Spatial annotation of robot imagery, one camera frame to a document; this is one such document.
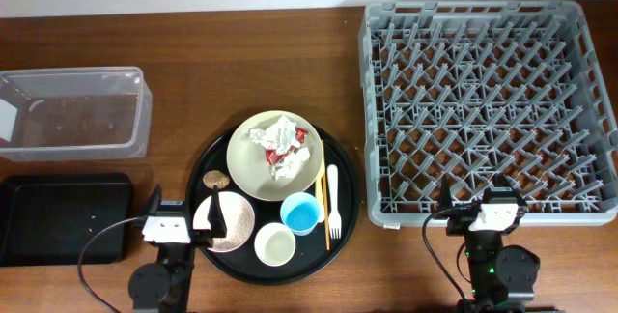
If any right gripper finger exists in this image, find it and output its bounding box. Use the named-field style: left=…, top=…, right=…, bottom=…
left=436, top=174, right=453, bottom=212
left=490, top=173, right=527, bottom=207

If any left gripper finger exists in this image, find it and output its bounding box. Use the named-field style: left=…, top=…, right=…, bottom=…
left=207, top=191, right=227, bottom=238
left=142, top=185, right=162, bottom=217

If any small pink plate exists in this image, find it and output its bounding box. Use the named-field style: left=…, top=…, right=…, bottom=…
left=209, top=191, right=255, bottom=253

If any brown cookie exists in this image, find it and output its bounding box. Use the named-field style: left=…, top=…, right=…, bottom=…
left=202, top=170, right=230, bottom=189

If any white cup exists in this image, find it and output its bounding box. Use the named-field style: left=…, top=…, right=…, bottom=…
left=254, top=223, right=296, bottom=267

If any red snack wrapper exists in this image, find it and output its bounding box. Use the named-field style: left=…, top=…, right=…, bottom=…
left=265, top=128, right=308, bottom=166

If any small white tissue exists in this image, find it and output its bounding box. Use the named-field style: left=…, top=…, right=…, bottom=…
left=270, top=147, right=310, bottom=181

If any white napkin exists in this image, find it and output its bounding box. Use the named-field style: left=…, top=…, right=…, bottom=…
left=249, top=115, right=301, bottom=155

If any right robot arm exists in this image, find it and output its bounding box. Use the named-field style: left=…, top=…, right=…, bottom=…
left=436, top=174, right=540, bottom=312

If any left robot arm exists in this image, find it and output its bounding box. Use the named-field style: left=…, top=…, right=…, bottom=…
left=127, top=185, right=227, bottom=312

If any grey dishwasher rack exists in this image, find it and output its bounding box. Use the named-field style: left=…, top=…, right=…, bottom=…
left=358, top=0, right=617, bottom=229

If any clear plastic waste bin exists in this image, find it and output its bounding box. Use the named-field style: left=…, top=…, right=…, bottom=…
left=1, top=67, right=153, bottom=162

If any round black serving tray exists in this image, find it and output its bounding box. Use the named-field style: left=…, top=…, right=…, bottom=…
left=185, top=125, right=361, bottom=285

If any large beige plate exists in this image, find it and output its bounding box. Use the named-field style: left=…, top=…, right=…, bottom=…
left=226, top=110, right=323, bottom=202

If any blue cup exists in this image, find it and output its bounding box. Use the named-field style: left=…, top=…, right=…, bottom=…
left=280, top=192, right=320, bottom=236

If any black rectangular tray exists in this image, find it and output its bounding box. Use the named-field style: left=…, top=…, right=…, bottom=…
left=1, top=173, right=133, bottom=267

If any white plastic fork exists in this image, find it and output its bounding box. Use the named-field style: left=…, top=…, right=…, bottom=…
left=326, top=164, right=342, bottom=239

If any orange chopstick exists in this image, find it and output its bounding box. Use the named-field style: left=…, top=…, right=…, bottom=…
left=321, top=140, right=330, bottom=251

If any white label on bin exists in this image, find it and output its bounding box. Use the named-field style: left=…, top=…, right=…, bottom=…
left=0, top=100, right=18, bottom=142

